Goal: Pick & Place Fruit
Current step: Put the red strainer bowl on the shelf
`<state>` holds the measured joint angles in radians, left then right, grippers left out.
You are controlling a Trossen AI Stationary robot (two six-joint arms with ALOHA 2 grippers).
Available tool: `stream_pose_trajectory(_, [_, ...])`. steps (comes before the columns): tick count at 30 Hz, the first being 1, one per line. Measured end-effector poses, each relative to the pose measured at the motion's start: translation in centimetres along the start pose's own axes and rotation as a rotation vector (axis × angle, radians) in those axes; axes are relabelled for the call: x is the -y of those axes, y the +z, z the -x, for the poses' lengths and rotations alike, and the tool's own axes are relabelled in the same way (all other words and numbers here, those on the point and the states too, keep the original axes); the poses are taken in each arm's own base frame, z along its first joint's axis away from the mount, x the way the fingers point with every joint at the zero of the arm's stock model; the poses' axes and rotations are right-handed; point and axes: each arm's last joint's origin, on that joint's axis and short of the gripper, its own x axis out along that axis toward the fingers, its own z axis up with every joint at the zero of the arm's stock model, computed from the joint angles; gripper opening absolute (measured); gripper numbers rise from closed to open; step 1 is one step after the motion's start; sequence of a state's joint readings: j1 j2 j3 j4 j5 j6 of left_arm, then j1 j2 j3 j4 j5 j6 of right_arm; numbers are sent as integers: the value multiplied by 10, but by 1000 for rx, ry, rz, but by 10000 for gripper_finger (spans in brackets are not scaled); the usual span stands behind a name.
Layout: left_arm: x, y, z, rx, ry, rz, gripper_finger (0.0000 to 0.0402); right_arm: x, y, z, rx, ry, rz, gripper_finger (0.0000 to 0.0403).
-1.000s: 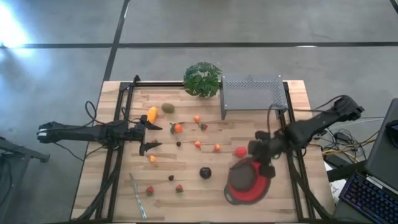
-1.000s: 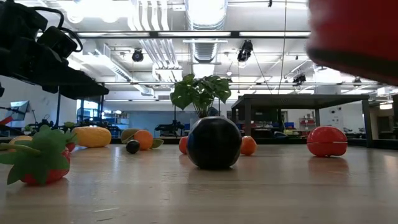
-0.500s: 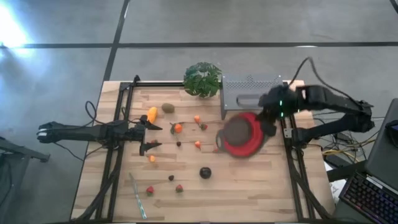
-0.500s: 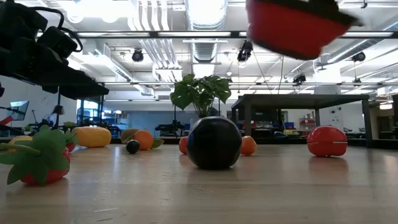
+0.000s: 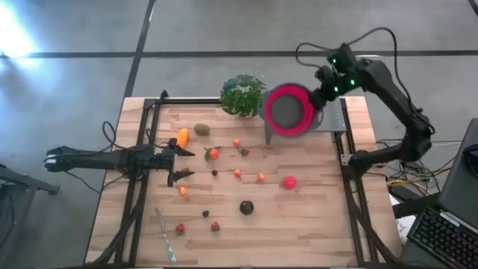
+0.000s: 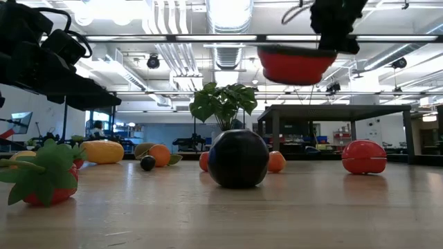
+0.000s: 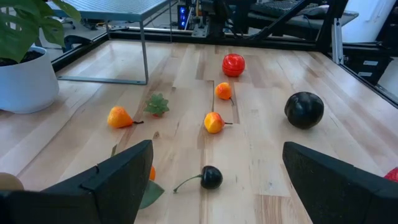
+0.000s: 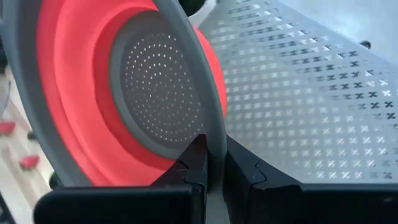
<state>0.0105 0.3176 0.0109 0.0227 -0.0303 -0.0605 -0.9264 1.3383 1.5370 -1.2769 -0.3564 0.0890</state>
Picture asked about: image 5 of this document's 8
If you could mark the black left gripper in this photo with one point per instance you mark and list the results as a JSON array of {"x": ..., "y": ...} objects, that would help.
[{"x": 164, "y": 160}]

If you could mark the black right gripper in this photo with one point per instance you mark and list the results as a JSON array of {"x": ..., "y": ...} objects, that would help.
[{"x": 323, "y": 98}]

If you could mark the small orange toy fruit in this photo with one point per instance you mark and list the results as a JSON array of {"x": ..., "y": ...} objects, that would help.
[
  {"x": 182, "y": 190},
  {"x": 260, "y": 177},
  {"x": 237, "y": 173},
  {"x": 236, "y": 142}
]

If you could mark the orange tangerine with leaf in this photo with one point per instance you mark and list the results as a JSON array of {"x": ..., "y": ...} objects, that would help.
[{"x": 214, "y": 154}]

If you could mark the brown toy kiwi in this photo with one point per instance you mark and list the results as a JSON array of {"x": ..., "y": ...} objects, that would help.
[{"x": 201, "y": 129}]

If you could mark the red collapsible colander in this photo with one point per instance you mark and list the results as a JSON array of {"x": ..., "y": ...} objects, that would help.
[{"x": 269, "y": 109}]

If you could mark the red toy strawberry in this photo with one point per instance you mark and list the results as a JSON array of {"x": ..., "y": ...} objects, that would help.
[
  {"x": 180, "y": 228},
  {"x": 244, "y": 151},
  {"x": 215, "y": 226}
]

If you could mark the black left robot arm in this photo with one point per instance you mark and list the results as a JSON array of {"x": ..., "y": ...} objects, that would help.
[{"x": 97, "y": 158}]

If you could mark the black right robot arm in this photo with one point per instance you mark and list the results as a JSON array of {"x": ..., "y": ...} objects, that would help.
[{"x": 388, "y": 89}]

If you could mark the grey perforated metal shelf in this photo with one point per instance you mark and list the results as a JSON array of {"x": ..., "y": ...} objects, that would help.
[{"x": 332, "y": 117}]

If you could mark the green plant in white pot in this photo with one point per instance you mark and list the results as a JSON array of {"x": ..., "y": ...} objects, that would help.
[{"x": 242, "y": 95}]

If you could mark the white paper sheet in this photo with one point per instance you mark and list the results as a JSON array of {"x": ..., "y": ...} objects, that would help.
[{"x": 403, "y": 228}]

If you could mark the grey laptop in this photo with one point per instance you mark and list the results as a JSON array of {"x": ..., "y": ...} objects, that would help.
[{"x": 459, "y": 187}]

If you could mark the backlit black keyboard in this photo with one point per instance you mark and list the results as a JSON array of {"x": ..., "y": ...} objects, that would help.
[{"x": 440, "y": 235}]

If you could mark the black aluminium table frame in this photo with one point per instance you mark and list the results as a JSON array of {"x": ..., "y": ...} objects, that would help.
[{"x": 186, "y": 101}]

